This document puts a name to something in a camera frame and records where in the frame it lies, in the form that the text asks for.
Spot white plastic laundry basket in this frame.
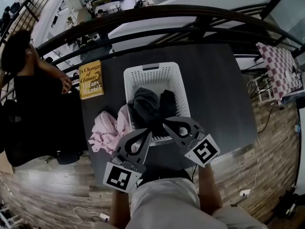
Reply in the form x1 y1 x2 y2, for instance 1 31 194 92
123 61 191 147

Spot person's white shirt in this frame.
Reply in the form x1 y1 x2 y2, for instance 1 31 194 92
94 177 265 229

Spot black office chair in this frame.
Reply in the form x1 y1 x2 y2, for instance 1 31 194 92
0 99 81 168

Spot person's right forearm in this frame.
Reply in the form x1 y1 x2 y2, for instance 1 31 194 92
197 163 224 216

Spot pink garment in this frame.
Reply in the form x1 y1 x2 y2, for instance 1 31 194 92
87 104 134 155

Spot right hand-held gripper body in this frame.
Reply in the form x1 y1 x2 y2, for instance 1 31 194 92
184 125 221 168

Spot yellow book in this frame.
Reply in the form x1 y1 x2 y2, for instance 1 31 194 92
79 60 105 100

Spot person's left forearm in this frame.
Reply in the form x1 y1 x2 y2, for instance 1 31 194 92
112 189 132 229

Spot dark grey garment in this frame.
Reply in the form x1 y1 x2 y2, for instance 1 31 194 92
127 87 177 138

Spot checkered tablecloth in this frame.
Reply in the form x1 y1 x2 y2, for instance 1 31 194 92
256 42 305 102

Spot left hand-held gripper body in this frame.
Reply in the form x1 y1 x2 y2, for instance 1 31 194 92
102 151 147 193

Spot person's black shorts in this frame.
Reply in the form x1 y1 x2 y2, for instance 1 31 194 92
138 168 193 183

